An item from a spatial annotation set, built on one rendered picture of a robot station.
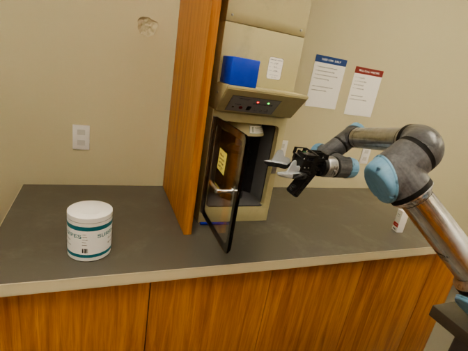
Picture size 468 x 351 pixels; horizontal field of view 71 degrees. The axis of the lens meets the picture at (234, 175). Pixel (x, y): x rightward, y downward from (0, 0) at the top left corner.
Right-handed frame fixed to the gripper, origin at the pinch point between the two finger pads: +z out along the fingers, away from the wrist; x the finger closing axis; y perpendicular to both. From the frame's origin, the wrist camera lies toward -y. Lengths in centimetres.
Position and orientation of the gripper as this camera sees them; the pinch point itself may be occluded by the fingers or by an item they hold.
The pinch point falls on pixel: (271, 169)
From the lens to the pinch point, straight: 104.5
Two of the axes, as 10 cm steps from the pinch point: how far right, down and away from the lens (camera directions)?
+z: -8.8, -0.3, -4.7
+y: 2.4, -8.9, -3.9
